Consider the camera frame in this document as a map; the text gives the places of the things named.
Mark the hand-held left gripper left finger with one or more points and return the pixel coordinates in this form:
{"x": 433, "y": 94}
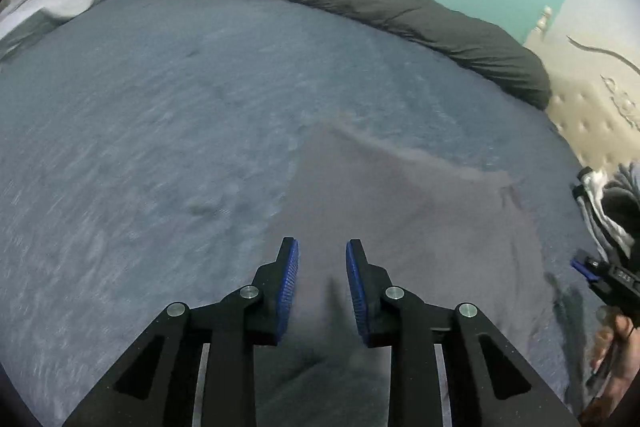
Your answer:
{"x": 287, "y": 287}

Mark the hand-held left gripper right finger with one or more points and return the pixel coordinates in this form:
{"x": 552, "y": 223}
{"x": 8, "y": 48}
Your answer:
{"x": 357, "y": 292}

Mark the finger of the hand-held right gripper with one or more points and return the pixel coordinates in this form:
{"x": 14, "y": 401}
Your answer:
{"x": 582, "y": 269}

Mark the grey shorts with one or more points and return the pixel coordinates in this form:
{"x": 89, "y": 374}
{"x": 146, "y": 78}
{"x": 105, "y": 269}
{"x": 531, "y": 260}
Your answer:
{"x": 400, "y": 217}

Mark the black and white clothes pile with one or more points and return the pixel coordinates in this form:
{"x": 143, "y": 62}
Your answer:
{"x": 612, "y": 207}

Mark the person's right hand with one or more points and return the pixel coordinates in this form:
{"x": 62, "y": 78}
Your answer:
{"x": 622, "y": 357}

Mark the beige tufted headboard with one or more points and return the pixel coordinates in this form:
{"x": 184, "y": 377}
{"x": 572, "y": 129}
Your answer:
{"x": 595, "y": 107}

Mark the blue patterned bedspread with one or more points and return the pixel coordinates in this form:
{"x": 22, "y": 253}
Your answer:
{"x": 150, "y": 132}

